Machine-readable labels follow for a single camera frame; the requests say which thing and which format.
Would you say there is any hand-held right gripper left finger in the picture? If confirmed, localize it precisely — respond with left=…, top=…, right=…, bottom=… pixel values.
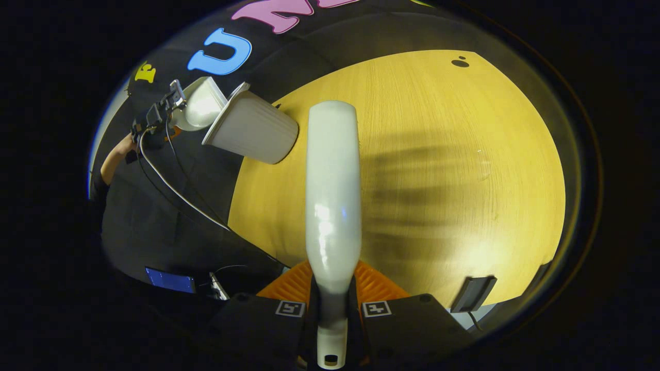
left=204, top=259, right=316, bottom=370

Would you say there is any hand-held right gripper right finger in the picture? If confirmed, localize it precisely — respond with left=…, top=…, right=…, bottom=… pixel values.
left=353, top=259, right=477, bottom=369

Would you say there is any grey plastic dustpan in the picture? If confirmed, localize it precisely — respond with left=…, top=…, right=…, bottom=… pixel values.
left=170, top=76, right=228, bottom=132

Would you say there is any white ribbed garbage bin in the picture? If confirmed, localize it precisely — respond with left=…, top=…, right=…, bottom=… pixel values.
left=201, top=82, right=300, bottom=165

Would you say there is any small grey broom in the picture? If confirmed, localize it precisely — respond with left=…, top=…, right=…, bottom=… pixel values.
left=305, top=100, right=362, bottom=370

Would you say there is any wooden desktop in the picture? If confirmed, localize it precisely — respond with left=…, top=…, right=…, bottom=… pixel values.
left=227, top=50, right=566, bottom=310

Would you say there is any dark flat device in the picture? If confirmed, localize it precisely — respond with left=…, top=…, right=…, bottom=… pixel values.
left=450, top=275, right=498, bottom=314

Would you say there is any person's black clothing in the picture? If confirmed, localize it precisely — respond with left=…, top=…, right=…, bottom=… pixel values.
left=90, top=131, right=292, bottom=310

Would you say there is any blue screen device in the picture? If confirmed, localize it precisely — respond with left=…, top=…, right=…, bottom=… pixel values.
left=145, top=266, right=197, bottom=295

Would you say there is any black cable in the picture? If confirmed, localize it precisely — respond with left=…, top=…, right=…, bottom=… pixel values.
left=164, top=121, right=289, bottom=269

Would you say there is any white cable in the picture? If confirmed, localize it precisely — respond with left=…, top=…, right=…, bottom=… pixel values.
left=138, top=129, right=231, bottom=231

